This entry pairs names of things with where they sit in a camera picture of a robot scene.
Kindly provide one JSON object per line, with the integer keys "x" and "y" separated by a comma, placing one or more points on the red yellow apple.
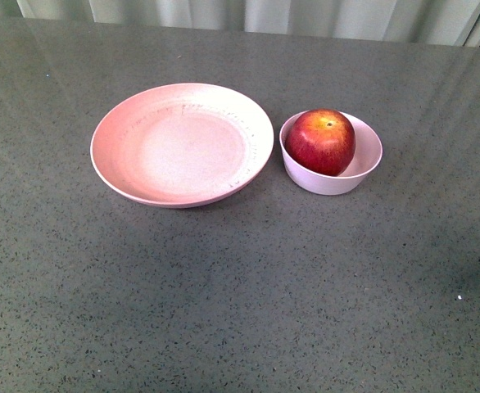
{"x": 322, "y": 140}

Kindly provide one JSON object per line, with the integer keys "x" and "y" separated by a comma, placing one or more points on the pink plate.
{"x": 182, "y": 145}

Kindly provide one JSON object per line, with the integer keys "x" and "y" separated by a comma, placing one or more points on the light pink bowl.
{"x": 368, "y": 154}

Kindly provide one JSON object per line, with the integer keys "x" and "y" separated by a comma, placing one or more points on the white curtain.
{"x": 455, "y": 23}

